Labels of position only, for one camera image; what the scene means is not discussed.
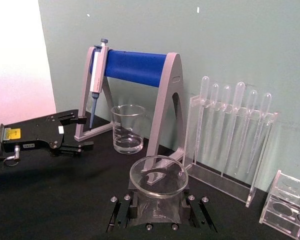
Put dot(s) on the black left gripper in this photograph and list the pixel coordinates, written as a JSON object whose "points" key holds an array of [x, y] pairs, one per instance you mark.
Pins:
{"points": [[32, 136]]}

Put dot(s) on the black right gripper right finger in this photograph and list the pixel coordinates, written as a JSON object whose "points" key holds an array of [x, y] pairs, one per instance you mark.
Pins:
{"points": [[196, 212]]}

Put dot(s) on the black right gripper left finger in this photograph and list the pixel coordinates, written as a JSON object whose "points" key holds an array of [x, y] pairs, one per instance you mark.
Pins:
{"points": [[123, 212]]}

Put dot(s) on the clear glass beaker wide rim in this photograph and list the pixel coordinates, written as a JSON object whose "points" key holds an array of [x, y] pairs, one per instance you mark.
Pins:
{"points": [[158, 197]]}

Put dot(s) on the clear glass beaker with markings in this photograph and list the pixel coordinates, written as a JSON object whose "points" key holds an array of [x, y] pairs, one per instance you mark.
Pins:
{"points": [[128, 135]]}

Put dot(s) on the black table cloth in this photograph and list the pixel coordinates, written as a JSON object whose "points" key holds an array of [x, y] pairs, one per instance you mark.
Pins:
{"points": [[52, 195]]}

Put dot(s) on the grey and blue micropipette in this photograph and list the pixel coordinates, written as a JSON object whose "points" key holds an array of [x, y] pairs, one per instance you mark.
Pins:
{"points": [[98, 70]]}

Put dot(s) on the clear acrylic pipette rack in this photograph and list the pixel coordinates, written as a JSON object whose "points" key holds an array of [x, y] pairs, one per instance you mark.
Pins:
{"points": [[261, 160]]}

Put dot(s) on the clear acrylic test tube rack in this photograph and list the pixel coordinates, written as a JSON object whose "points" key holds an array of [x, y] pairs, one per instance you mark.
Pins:
{"points": [[282, 207]]}

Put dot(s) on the blue padded stand bar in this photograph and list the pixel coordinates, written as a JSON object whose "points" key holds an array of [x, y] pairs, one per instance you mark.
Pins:
{"points": [[135, 67]]}

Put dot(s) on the white backdrop panel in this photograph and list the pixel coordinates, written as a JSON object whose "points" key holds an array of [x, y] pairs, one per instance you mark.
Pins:
{"points": [[15, 57]]}

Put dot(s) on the grey pipette stand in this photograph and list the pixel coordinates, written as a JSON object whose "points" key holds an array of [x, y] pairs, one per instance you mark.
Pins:
{"points": [[166, 105]]}

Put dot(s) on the clear plastic transfer pipette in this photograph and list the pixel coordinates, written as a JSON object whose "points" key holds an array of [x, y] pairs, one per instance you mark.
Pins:
{"points": [[266, 102], [239, 92], [214, 93], [252, 100]]}

